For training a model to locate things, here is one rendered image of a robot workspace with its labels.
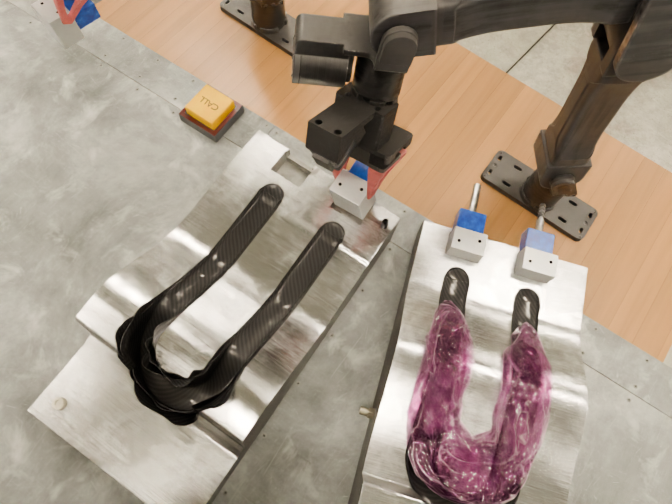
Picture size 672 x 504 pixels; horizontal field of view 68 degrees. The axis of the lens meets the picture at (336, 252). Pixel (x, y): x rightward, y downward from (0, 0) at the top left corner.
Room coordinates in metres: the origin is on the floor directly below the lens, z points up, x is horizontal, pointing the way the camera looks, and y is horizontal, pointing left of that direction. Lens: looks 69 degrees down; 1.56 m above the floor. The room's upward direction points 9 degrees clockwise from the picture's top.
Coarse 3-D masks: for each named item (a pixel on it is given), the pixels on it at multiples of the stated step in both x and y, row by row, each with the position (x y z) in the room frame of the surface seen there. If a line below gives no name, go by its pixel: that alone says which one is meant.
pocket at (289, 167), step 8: (288, 152) 0.40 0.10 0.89; (280, 160) 0.39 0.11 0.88; (288, 160) 0.40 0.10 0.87; (296, 160) 0.40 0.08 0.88; (272, 168) 0.37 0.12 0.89; (280, 168) 0.39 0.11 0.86; (288, 168) 0.39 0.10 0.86; (296, 168) 0.39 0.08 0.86; (304, 168) 0.39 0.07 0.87; (312, 168) 0.38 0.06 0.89; (288, 176) 0.38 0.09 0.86; (296, 176) 0.38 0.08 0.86; (304, 176) 0.38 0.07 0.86; (296, 184) 0.36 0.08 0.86
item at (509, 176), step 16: (496, 160) 0.50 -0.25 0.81; (512, 160) 0.51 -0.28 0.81; (480, 176) 0.47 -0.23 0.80; (496, 176) 0.47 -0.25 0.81; (512, 176) 0.48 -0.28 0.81; (528, 176) 0.48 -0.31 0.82; (512, 192) 0.45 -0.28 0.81; (528, 192) 0.44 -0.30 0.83; (544, 192) 0.42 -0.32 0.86; (528, 208) 0.42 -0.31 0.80; (560, 208) 0.43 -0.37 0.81; (576, 208) 0.43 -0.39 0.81; (592, 208) 0.44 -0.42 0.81; (560, 224) 0.40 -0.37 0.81; (576, 224) 0.40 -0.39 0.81; (576, 240) 0.38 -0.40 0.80
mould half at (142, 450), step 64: (256, 192) 0.33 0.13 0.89; (320, 192) 0.34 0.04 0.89; (192, 256) 0.21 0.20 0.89; (256, 256) 0.23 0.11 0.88; (192, 320) 0.12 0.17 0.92; (320, 320) 0.15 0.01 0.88; (64, 384) 0.02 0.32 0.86; (128, 384) 0.03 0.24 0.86; (256, 384) 0.05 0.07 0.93; (128, 448) -0.05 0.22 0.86; (192, 448) -0.03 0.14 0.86
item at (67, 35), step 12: (48, 0) 0.55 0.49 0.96; (72, 0) 0.57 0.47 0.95; (96, 0) 0.59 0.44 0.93; (36, 12) 0.54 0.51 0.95; (48, 12) 0.53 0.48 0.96; (84, 12) 0.56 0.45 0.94; (96, 12) 0.57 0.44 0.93; (48, 24) 0.52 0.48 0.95; (60, 24) 0.52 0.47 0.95; (72, 24) 0.54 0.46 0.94; (84, 24) 0.55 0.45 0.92; (60, 36) 0.52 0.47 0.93; (72, 36) 0.53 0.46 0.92
